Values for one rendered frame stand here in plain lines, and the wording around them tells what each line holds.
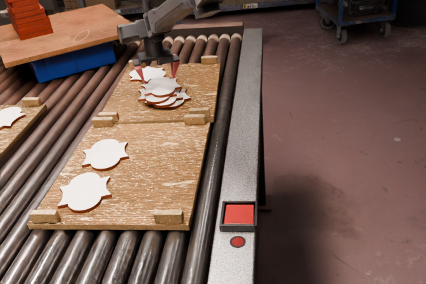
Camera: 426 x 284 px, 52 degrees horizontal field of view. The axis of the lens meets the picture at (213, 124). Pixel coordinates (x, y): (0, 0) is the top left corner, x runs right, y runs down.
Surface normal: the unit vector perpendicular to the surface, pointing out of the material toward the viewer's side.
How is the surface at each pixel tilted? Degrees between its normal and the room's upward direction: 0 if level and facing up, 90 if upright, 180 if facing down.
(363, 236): 0
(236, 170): 0
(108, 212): 0
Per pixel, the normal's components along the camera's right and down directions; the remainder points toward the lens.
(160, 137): -0.09, -0.86
